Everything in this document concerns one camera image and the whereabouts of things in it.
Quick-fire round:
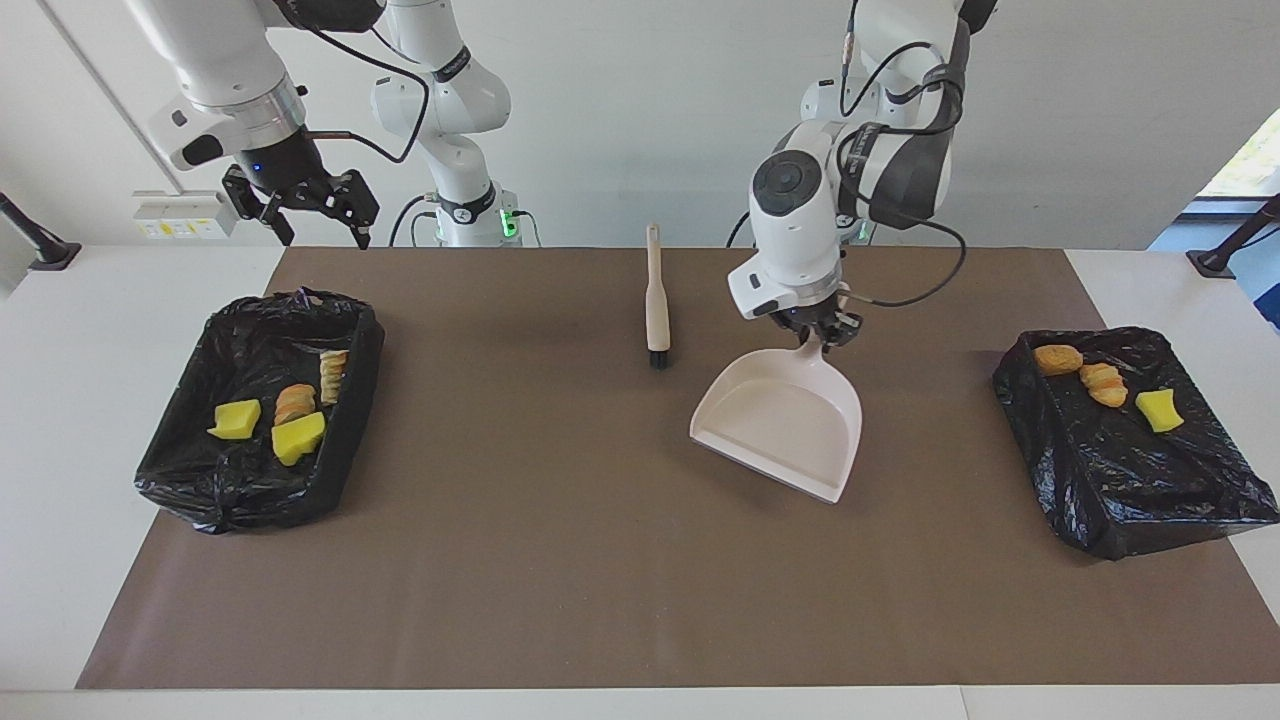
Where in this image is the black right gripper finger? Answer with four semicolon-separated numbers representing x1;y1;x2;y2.
302;170;382;252
221;164;298;248

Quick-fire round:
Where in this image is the beige plastic dustpan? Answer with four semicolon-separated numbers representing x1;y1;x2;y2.
689;338;864;504

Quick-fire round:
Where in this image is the beige hand brush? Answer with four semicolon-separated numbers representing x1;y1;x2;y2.
645;223;673;370

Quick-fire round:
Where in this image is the green and yellow sponge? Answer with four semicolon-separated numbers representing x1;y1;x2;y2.
206;399;263;441

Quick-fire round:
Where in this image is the yellow sponge piece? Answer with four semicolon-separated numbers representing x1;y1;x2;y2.
1136;389;1187;434
271;411;328;467

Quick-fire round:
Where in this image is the pale chip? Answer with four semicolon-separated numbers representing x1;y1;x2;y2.
1079;362;1130;409

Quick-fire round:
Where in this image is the black bag-lined bin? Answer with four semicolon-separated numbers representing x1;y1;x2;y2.
992;326;1280;561
134;288;386;534

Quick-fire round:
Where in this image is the black stand foot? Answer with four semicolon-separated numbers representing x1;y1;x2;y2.
0;192;83;271
1186;193;1280;279

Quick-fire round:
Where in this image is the brown paper table mat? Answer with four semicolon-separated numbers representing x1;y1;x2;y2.
77;247;1280;689

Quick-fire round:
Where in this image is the black right base cable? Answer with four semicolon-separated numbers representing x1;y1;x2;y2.
388;193;441;248

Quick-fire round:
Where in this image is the white wall socket box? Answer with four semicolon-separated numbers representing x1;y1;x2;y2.
132;190;241;239

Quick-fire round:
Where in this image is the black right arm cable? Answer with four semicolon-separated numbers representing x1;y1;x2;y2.
290;0;433;166

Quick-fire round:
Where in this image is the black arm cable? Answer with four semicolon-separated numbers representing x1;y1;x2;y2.
290;0;433;166
836;0;969;310

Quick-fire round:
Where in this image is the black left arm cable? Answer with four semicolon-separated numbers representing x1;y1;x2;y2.
836;0;969;310

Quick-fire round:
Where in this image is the grey wall conduit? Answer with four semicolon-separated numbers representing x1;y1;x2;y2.
38;0;169;196

